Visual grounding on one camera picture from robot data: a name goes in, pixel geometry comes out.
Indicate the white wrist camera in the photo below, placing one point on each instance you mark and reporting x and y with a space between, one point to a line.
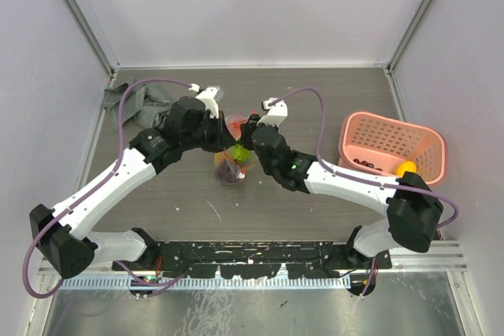
276 111
210 97

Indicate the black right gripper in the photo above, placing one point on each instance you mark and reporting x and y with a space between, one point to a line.
248 128

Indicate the green custard apple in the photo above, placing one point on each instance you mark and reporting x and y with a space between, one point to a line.
239 154

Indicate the white slotted cable duct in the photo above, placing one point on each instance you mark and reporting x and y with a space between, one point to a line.
281 282

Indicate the pink plastic basket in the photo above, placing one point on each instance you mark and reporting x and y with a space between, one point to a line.
388 142

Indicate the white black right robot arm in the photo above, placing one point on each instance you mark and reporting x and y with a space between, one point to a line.
410 213

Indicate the aluminium front rail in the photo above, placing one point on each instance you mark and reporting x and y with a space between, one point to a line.
442 256

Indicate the dark red grape bunch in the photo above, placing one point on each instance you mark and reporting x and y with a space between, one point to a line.
226 173

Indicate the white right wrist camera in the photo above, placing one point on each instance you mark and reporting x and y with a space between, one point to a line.
276 111

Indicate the green crumpled cloth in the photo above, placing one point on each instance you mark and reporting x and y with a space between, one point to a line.
144 104

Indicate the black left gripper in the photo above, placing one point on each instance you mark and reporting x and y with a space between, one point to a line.
224 138

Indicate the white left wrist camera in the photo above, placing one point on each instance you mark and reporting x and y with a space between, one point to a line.
210 97

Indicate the watermelon slice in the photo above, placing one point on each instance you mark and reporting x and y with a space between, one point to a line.
233 123

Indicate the orange mango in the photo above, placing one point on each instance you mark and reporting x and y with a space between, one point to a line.
218 158
404 167

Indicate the aluminium left frame post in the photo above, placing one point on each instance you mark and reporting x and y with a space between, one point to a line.
88 23

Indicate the clear zip top bag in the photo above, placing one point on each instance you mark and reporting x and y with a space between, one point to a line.
243 168

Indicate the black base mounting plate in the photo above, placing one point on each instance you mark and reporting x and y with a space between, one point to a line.
251 260

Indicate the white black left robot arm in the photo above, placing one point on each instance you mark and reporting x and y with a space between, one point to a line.
64 233

